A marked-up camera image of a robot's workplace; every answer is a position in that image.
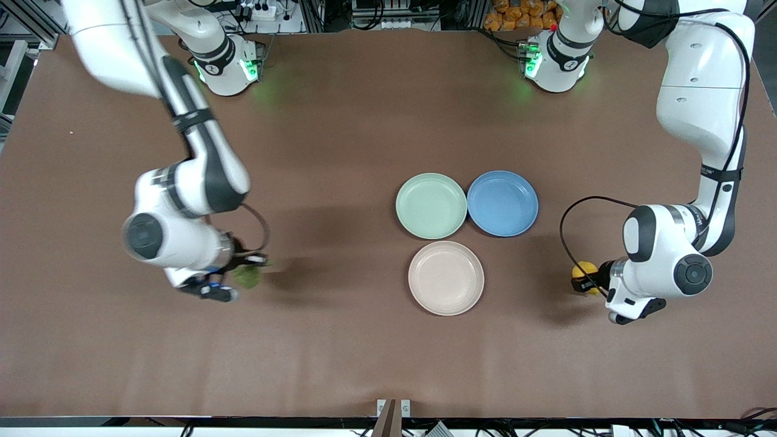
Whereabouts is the blue plate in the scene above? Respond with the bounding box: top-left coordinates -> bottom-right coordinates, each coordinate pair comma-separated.
467,170 -> 539,237

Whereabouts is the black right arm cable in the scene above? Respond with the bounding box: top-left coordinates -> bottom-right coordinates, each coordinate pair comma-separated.
239,203 -> 270,254

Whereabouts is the light green plate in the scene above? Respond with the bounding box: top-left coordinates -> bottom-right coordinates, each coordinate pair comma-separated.
395,173 -> 468,240

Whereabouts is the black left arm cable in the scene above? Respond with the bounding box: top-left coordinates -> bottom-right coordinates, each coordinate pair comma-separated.
559,195 -> 639,299

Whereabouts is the yellow lemon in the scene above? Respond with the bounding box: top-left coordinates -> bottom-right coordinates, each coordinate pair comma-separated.
572,261 -> 603,297

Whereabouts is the brown camera stand pole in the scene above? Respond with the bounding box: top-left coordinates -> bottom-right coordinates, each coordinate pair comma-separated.
371,399 -> 398,437

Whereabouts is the bag of orange fruit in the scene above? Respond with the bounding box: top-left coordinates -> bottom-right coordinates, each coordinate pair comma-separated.
483,0 -> 560,32

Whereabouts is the green lettuce leaf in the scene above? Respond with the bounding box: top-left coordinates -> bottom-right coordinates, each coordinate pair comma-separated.
233,264 -> 274,291

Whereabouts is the white power strip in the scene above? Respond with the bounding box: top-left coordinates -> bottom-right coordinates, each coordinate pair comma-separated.
234,2 -> 281,22

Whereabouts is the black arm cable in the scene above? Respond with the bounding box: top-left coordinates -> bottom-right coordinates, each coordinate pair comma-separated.
239,203 -> 270,254
559,195 -> 639,299

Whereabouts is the silver table edge bracket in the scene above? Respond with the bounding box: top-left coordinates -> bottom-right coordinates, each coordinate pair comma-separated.
376,399 -> 412,418

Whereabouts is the beige plate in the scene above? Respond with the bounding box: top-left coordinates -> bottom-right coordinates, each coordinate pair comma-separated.
408,241 -> 485,317

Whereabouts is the black base cable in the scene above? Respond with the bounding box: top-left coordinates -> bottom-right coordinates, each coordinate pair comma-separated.
480,25 -> 528,63

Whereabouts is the brown table cover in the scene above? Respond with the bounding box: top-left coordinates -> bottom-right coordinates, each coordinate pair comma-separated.
0,29 -> 777,419

